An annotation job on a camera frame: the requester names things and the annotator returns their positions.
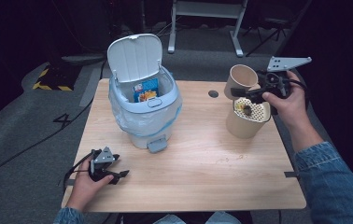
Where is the person's right hand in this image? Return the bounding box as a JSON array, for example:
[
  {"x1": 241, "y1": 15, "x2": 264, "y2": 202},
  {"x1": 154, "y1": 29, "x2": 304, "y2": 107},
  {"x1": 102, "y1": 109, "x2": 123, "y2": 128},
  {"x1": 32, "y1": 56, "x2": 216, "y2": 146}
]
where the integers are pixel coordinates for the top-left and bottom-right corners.
[{"x1": 261, "y1": 70, "x2": 311, "y2": 133}]

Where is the black yellow striped stand base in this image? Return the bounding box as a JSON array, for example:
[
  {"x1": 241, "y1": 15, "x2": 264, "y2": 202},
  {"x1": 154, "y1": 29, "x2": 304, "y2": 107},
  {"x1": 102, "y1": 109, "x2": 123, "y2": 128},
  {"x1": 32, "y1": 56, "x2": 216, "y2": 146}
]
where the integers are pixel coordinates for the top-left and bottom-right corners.
[{"x1": 32, "y1": 63, "x2": 83, "y2": 92}]

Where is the left hand-held gripper cable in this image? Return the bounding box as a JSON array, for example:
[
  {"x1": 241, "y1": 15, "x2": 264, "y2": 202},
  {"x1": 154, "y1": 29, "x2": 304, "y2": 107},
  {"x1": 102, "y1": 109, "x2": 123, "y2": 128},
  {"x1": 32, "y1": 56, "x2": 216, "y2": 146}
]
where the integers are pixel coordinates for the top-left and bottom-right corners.
[{"x1": 63, "y1": 149, "x2": 95, "y2": 189}]

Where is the person's left leg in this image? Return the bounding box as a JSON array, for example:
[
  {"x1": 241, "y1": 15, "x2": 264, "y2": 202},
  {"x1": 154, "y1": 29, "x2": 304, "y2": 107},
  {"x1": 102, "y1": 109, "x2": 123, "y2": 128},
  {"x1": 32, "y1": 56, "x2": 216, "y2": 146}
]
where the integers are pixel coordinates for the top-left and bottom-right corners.
[{"x1": 152, "y1": 214, "x2": 188, "y2": 224}]

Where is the brown paper cup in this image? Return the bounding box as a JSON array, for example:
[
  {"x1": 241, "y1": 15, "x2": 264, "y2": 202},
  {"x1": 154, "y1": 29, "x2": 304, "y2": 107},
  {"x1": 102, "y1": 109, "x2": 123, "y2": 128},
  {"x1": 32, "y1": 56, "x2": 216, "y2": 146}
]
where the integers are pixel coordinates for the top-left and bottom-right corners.
[{"x1": 223, "y1": 63, "x2": 260, "y2": 102}]

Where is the person's left hand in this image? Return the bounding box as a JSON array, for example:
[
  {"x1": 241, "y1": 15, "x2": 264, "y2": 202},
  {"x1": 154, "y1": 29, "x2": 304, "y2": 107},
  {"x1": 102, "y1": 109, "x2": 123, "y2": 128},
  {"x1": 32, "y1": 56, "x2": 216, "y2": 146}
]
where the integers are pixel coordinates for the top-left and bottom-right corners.
[{"x1": 64, "y1": 161, "x2": 116, "y2": 213}]

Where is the person's right leg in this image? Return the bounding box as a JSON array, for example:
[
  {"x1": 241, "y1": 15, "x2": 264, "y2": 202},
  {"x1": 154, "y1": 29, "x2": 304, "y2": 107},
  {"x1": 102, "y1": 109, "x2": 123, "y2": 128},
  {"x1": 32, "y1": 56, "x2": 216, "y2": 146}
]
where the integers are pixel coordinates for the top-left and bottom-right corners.
[{"x1": 205, "y1": 211, "x2": 243, "y2": 224}]

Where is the white and blue pedal bin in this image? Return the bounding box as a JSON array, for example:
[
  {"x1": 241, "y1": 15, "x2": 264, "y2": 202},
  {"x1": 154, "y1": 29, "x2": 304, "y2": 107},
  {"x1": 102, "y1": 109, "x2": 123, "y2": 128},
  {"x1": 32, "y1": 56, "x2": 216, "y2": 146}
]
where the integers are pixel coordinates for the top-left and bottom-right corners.
[{"x1": 106, "y1": 33, "x2": 184, "y2": 154}]

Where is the dark wet residue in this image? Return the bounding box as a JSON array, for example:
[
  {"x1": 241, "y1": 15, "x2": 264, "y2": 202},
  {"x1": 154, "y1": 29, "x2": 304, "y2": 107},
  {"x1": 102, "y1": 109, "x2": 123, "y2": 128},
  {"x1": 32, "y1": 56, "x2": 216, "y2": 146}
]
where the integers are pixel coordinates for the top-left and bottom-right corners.
[{"x1": 241, "y1": 105, "x2": 254, "y2": 118}]

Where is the black floor cable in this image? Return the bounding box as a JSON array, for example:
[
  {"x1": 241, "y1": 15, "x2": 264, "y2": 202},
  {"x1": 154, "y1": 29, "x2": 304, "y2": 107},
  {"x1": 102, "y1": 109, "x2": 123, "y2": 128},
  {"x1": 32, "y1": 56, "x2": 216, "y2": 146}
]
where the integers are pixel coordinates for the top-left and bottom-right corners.
[{"x1": 0, "y1": 46, "x2": 120, "y2": 189}]

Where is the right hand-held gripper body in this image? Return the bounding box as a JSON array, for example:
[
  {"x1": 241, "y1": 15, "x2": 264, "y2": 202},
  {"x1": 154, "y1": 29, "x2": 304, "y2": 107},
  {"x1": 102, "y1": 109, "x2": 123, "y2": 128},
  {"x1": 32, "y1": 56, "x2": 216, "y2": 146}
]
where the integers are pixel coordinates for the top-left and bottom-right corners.
[{"x1": 247, "y1": 55, "x2": 313, "y2": 105}]

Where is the black slanted pole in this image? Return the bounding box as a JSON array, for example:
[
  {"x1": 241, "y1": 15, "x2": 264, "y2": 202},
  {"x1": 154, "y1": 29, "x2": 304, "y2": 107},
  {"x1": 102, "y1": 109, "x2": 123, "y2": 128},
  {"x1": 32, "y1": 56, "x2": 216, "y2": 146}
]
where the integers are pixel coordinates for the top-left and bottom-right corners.
[{"x1": 275, "y1": 0, "x2": 315, "y2": 59}]

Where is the right hand-held gripper cable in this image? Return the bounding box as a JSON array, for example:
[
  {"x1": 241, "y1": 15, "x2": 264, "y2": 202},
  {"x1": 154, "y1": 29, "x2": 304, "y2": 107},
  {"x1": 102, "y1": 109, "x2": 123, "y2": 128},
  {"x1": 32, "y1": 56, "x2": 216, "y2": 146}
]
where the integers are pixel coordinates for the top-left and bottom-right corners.
[{"x1": 285, "y1": 77, "x2": 310, "y2": 96}]

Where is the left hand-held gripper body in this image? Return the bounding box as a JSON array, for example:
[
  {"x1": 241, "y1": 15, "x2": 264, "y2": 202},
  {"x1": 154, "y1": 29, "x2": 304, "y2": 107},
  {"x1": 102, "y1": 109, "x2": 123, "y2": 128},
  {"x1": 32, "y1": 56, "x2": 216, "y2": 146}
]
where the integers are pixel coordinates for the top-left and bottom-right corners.
[{"x1": 88, "y1": 147, "x2": 120, "y2": 183}]

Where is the blue snack box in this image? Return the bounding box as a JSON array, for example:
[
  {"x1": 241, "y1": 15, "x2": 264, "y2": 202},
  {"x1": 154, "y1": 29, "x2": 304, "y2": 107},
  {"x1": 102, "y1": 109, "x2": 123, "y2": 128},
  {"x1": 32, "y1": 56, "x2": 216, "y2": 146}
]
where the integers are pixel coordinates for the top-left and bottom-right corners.
[{"x1": 133, "y1": 77, "x2": 161, "y2": 104}]

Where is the hand-held gripper cable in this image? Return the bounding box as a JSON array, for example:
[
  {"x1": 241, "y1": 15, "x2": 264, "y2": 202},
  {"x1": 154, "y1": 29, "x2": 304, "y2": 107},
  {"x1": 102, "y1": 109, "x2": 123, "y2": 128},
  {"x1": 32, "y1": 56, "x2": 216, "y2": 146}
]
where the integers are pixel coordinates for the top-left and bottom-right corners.
[
  {"x1": 285, "y1": 77, "x2": 310, "y2": 96},
  {"x1": 63, "y1": 149, "x2": 95, "y2": 189}
]

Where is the person's leg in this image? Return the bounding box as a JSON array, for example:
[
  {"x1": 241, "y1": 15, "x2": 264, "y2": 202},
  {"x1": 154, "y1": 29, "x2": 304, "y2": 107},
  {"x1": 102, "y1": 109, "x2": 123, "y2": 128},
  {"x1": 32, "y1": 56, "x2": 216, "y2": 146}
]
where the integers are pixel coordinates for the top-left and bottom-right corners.
[
  {"x1": 205, "y1": 211, "x2": 243, "y2": 224},
  {"x1": 152, "y1": 214, "x2": 188, "y2": 224}
]

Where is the white desk frame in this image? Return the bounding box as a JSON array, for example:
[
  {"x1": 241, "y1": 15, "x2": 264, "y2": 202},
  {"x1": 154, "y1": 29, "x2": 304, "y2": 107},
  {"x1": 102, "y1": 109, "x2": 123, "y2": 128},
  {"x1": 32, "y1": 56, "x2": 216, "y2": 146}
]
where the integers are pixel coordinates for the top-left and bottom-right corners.
[{"x1": 166, "y1": 0, "x2": 249, "y2": 58}]

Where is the black tripod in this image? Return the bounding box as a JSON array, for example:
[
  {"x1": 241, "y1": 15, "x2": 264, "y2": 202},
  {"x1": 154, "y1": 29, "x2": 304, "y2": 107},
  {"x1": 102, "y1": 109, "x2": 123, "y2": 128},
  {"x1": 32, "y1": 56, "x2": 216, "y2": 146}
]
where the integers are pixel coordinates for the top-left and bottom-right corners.
[{"x1": 245, "y1": 16, "x2": 291, "y2": 58}]

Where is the beige container with strainer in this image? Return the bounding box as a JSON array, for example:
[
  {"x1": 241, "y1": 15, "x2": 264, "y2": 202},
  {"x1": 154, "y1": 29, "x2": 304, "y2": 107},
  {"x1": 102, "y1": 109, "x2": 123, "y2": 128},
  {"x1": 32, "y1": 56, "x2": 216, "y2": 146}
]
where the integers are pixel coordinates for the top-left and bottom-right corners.
[{"x1": 225, "y1": 96, "x2": 273, "y2": 140}]

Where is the clear plastic bin liner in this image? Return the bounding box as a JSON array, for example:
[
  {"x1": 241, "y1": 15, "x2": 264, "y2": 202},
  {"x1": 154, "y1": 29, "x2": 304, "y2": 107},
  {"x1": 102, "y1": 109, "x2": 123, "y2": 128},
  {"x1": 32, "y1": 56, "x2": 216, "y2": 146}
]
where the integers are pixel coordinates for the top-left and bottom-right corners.
[{"x1": 108, "y1": 83, "x2": 184, "y2": 140}]

